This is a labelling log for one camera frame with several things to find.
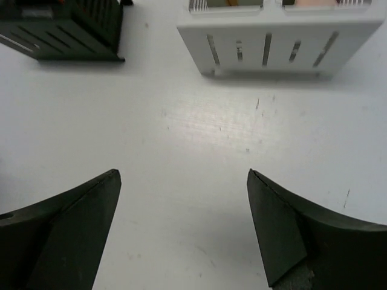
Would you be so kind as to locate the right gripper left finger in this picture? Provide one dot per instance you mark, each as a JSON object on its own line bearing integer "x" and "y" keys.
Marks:
{"x": 58, "y": 243}

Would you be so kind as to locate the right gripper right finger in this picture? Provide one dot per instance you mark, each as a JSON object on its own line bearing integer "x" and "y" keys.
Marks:
{"x": 306, "y": 246}

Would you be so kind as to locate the pink puff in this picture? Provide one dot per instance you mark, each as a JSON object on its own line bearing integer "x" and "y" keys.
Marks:
{"x": 316, "y": 3}

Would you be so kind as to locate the white organizer box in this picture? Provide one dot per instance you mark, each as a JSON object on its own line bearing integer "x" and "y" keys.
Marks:
{"x": 277, "y": 36}

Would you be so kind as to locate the black organizer box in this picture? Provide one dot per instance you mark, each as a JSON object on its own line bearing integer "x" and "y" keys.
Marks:
{"x": 63, "y": 30}

